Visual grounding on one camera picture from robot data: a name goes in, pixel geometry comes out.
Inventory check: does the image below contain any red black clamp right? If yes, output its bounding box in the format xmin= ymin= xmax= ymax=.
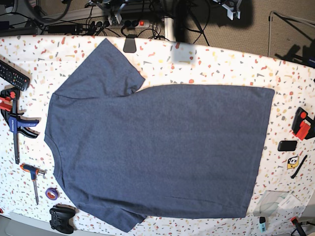
xmin=291 ymin=107 xmax=315 ymax=141

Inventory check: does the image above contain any yellow cartoon sticker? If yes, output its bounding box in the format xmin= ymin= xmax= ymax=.
xmin=287 ymin=155 xmax=299 ymax=170

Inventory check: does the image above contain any purple tape roll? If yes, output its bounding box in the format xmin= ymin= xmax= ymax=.
xmin=45 ymin=187 xmax=60 ymax=201

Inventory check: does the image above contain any black TV remote control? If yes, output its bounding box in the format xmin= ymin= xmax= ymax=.
xmin=0 ymin=60 xmax=30 ymax=91

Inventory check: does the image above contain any orange blue T-handle screwdriver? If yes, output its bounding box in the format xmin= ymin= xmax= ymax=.
xmin=20 ymin=163 xmax=46 ymax=205

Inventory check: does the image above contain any black game controller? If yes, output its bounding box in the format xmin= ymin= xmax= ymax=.
xmin=49 ymin=206 xmax=76 ymax=235

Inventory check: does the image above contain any black table clip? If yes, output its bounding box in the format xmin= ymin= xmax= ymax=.
xmin=123 ymin=34 xmax=137 ymax=53

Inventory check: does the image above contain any white table leg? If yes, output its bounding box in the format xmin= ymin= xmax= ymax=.
xmin=164 ymin=17 xmax=176 ymax=42

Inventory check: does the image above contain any black pen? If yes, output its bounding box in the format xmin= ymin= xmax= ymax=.
xmin=291 ymin=155 xmax=308 ymax=179

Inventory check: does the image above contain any white power strip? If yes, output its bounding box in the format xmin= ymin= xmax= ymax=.
xmin=96 ymin=20 xmax=150 ymax=29

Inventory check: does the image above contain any small black case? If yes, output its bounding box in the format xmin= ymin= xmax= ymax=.
xmin=278 ymin=141 xmax=297 ymax=151

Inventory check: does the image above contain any blue grey T-shirt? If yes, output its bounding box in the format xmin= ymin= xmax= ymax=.
xmin=44 ymin=40 xmax=275 ymax=232

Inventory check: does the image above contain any orange black tool bottom right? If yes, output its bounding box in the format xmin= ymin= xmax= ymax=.
xmin=290 ymin=217 xmax=306 ymax=236

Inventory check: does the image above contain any white paper card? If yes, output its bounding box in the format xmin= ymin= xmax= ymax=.
xmin=278 ymin=194 xmax=300 ymax=210

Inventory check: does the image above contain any clear plastic bag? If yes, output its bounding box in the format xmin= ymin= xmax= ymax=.
xmin=253 ymin=191 xmax=289 ymax=217

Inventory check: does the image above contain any light blue highlighter marker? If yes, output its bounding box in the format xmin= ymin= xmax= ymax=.
xmin=259 ymin=216 xmax=266 ymax=233

